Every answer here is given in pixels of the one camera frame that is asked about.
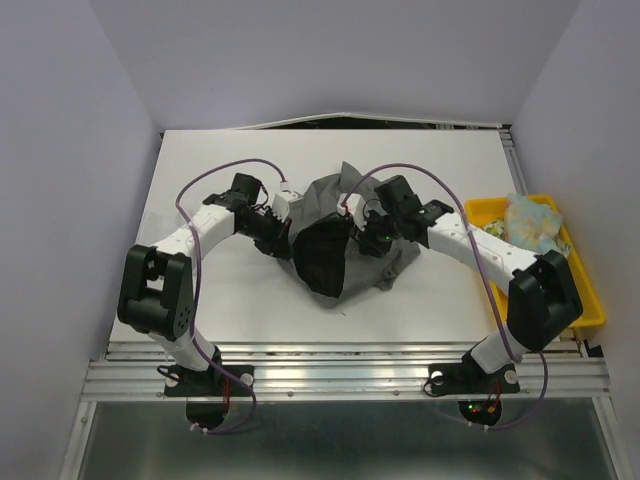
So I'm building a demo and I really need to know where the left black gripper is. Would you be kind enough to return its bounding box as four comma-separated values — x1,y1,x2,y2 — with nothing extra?
238,208,291,259

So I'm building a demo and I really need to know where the grey pleated skirt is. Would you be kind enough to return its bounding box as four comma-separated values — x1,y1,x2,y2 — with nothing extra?
278,162,420,309

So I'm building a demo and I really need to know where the white folded cloth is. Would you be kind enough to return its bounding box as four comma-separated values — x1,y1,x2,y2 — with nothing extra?
138,212,164,243

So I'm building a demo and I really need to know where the aluminium rail frame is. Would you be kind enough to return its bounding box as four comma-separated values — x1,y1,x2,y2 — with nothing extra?
62,130,632,479

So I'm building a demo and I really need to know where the light blue floral skirt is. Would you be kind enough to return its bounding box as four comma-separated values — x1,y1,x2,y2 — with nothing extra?
503,194,563,254

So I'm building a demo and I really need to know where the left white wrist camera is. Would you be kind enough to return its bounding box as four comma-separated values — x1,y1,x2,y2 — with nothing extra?
271,190,303,223

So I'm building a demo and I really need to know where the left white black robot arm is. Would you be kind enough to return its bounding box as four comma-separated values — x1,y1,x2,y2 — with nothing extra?
117,173,301,397

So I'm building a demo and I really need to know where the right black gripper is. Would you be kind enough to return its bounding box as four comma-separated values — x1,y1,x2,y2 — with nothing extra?
350,207,402,255

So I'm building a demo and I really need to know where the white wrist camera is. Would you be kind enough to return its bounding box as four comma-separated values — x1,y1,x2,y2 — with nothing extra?
271,190,303,223
336,194,367,228

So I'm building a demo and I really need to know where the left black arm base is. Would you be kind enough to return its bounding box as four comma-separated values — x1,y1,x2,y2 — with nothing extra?
156,364,257,435

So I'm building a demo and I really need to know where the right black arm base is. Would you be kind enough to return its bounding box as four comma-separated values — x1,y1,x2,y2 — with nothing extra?
422,362,520,428

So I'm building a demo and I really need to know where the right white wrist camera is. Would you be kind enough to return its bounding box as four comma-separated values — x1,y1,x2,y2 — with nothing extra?
336,194,367,228

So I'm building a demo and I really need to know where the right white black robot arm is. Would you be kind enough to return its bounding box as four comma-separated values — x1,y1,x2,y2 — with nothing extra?
337,176,583,390

